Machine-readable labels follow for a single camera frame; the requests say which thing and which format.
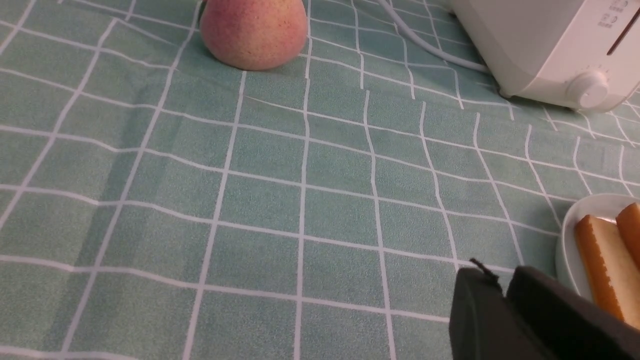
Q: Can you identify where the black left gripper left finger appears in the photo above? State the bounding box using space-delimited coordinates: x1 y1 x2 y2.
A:
448 259 551 360

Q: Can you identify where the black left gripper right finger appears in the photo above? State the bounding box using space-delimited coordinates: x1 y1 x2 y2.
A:
506 266 640 360

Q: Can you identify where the toast slice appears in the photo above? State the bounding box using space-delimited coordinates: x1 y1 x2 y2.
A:
586 223 640 330
615 202 640 269

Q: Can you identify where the pale blue plate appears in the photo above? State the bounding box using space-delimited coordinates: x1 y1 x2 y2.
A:
555 193 639 304

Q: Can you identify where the white two-slot toaster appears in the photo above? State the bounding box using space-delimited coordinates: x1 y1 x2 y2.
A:
450 0 640 113

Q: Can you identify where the green checked tablecloth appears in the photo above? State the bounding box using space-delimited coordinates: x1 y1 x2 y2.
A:
0 0 640 360

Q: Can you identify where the pink peach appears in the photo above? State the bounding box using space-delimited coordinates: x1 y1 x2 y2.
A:
199 0 307 71

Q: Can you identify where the white toaster power cable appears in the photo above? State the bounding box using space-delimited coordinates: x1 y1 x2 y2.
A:
375 0 491 75

